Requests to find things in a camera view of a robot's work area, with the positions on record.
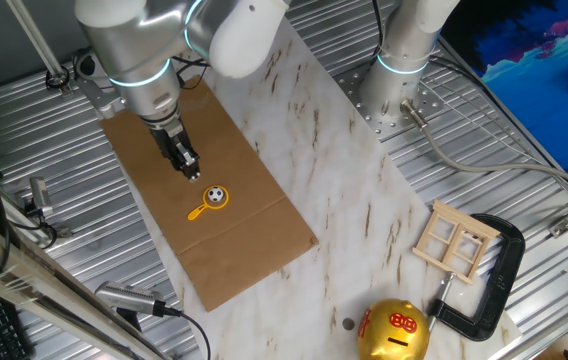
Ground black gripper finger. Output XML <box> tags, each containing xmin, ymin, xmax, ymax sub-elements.
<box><xmin>176</xmin><ymin>142</ymin><xmax>202</xmax><ymax>182</ymax></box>
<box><xmin>166</xmin><ymin>152</ymin><xmax>189</xmax><ymax>177</ymax></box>

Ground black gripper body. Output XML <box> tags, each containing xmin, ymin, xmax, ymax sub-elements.
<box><xmin>138</xmin><ymin>107</ymin><xmax>195</xmax><ymax>171</ymax></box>

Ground yellow plastic bubble ring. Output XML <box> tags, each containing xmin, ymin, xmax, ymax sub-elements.
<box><xmin>186</xmin><ymin>184</ymin><xmax>230</xmax><ymax>222</ymax></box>

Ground brown cardboard sheet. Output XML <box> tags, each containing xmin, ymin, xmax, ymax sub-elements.
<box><xmin>99</xmin><ymin>74</ymin><xmax>320</xmax><ymax>313</ymax></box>

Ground white marble board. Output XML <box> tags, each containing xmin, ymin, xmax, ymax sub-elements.
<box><xmin>71</xmin><ymin>19</ymin><xmax>523</xmax><ymax>360</ymax></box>

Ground thin metal pole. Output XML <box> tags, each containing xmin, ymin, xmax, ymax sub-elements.
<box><xmin>6</xmin><ymin>0</ymin><xmax>73</xmax><ymax>96</ymax></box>

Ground golden piggy bank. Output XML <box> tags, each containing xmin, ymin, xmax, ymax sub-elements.
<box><xmin>356</xmin><ymin>298</ymin><xmax>431</xmax><ymax>360</ymax></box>

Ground black C-clamp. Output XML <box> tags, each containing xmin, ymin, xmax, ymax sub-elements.
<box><xmin>426</xmin><ymin>213</ymin><xmax>527</xmax><ymax>343</ymax></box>

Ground blue painted cloth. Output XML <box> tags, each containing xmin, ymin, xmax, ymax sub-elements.
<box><xmin>441</xmin><ymin>0</ymin><xmax>568</xmax><ymax>174</ymax></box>

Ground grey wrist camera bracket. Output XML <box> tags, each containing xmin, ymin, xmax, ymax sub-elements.
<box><xmin>72</xmin><ymin>47</ymin><xmax>128</xmax><ymax>120</ymax></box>

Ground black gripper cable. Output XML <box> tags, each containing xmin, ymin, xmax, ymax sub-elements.
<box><xmin>171</xmin><ymin>54</ymin><xmax>210</xmax><ymax>91</ymax></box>

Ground small grey camera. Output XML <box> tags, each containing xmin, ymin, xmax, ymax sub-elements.
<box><xmin>28</xmin><ymin>176</ymin><xmax>54</xmax><ymax>217</ymax></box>

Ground thin black camera cable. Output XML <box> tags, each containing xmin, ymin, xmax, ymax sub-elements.
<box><xmin>11</xmin><ymin>207</ymin><xmax>60</xmax><ymax>250</ymax></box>

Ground silver ribbed camera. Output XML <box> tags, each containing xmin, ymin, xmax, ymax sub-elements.
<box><xmin>94</xmin><ymin>280</ymin><xmax>168</xmax><ymax>317</ymax></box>

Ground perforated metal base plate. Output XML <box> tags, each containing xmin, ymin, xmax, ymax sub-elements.
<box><xmin>333</xmin><ymin>59</ymin><xmax>445</xmax><ymax>136</ymax></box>

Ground aluminium frame beam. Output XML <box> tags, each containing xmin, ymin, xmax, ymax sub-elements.
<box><xmin>0</xmin><ymin>207</ymin><xmax>165</xmax><ymax>360</ymax></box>

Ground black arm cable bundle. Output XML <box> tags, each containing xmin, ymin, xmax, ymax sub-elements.
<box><xmin>369</xmin><ymin>0</ymin><xmax>386</xmax><ymax>57</ymax></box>

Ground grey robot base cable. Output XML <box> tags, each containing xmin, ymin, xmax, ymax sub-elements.
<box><xmin>399</xmin><ymin>98</ymin><xmax>568</xmax><ymax>201</ymax></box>

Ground wooden miniature window frame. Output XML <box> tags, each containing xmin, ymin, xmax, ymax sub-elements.
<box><xmin>412</xmin><ymin>199</ymin><xmax>502</xmax><ymax>286</ymax></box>

